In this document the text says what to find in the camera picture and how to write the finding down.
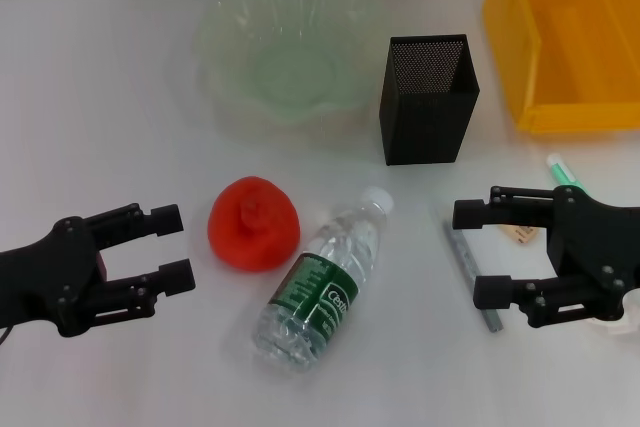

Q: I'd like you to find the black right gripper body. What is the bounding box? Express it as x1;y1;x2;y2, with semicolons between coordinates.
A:
546;185;640;323

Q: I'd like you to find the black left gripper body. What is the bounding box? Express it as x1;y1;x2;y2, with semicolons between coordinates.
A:
0;216;109;339

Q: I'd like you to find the white paper ball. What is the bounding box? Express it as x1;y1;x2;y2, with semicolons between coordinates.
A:
588;290;640;337

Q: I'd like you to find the mint green pen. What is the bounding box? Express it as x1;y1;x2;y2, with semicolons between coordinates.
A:
545;153;585;189

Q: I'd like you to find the red-orange toy fruit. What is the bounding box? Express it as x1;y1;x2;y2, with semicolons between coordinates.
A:
208;175;302;274

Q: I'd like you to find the clear green-label water bottle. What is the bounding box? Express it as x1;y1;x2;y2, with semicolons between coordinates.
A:
252;186;395;374

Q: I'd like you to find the grey marker pen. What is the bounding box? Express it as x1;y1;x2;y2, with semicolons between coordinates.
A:
441;219;504;334

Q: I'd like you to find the small beige eraser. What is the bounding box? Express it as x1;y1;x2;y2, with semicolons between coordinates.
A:
499;225;539;246

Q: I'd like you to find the black mesh pen holder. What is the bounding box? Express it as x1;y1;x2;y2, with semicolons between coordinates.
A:
378;34;481;167

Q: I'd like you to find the translucent green fruit plate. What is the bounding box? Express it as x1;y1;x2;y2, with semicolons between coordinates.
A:
193;0;392;149

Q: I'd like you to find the yellow plastic bin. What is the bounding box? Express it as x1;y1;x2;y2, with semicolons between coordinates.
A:
481;0;640;135

